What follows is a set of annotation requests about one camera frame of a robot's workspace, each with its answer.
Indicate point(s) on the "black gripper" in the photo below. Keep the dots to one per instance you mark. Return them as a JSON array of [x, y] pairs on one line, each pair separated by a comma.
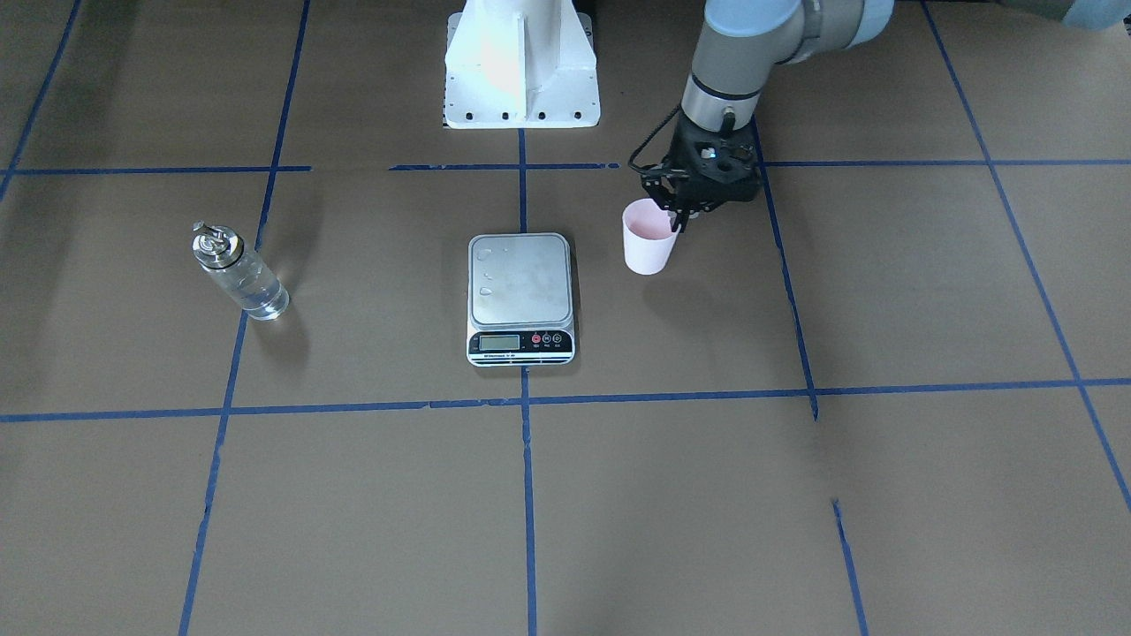
[[658, 186]]

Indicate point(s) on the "glass sauce bottle metal spout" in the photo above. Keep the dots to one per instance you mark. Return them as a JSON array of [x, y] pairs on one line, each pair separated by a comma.
[[239, 271]]

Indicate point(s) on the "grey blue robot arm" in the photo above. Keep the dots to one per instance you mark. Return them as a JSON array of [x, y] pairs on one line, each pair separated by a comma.
[[741, 42]]

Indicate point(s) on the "digital kitchen scale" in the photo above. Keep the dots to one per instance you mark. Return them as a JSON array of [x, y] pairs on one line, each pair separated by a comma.
[[520, 300]]

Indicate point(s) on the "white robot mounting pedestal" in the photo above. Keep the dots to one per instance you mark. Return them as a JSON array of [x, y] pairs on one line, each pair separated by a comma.
[[520, 65]]

